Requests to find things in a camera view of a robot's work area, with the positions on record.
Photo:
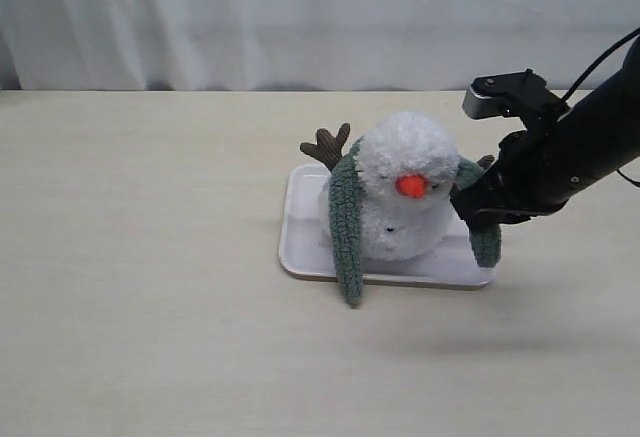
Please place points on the white curtain backdrop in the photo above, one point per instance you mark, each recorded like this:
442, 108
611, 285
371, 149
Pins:
332, 45

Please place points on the green fleece scarf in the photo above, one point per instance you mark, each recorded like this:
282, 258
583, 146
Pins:
390, 201

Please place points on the white plush snowman toy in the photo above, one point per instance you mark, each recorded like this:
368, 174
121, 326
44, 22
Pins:
409, 126

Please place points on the white rectangular tray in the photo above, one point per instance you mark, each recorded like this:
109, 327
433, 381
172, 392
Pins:
305, 251

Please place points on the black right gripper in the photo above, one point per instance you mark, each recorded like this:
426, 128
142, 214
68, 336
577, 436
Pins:
537, 172

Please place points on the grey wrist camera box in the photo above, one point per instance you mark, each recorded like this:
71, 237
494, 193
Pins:
523, 95

